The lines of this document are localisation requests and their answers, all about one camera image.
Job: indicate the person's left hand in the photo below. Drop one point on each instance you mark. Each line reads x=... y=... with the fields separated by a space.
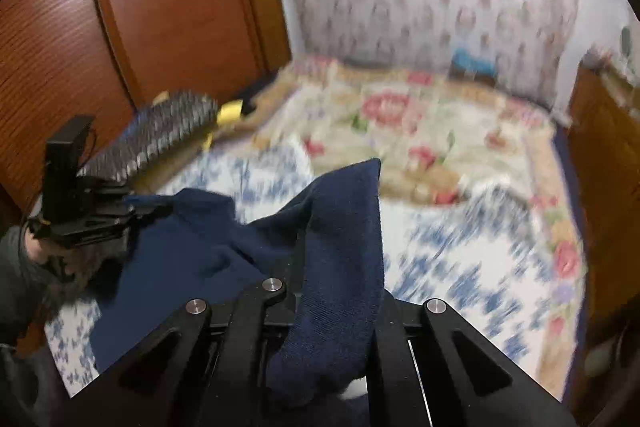
x=87 y=264

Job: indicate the navy blue printed t-shirt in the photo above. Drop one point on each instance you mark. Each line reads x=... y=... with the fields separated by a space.
x=340 y=257

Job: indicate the yellow paper pad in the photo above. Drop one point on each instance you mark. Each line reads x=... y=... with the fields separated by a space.
x=231 y=113

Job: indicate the person's left forearm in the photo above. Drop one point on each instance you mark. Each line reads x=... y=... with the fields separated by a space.
x=17 y=287

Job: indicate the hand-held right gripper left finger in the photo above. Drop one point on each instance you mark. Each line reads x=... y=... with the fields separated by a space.
x=240 y=332

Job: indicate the blue plastic bag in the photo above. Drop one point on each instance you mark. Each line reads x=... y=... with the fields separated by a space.
x=472 y=62

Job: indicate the dark medallion patterned pillow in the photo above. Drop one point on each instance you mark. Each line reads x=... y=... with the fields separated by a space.
x=150 y=137

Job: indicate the wooden side cabinet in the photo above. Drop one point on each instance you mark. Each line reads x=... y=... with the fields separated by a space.
x=610 y=187

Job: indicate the blue floral white sheet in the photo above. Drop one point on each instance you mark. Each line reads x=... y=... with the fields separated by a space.
x=450 y=267

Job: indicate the pink floral blanket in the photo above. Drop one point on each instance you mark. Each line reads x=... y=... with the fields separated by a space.
x=425 y=127

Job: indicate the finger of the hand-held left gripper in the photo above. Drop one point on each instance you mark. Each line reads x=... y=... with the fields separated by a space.
x=150 y=207

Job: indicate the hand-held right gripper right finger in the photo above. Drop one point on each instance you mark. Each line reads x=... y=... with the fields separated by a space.
x=395 y=327

